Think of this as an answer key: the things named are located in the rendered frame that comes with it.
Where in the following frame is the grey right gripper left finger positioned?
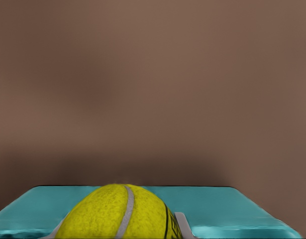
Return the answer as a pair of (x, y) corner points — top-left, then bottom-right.
(48, 219), (65, 239)

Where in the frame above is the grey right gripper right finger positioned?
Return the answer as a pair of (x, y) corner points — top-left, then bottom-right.
(174, 212), (196, 239)

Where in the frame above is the yellow tennis ball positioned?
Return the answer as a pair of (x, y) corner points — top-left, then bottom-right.
(54, 183), (184, 239)

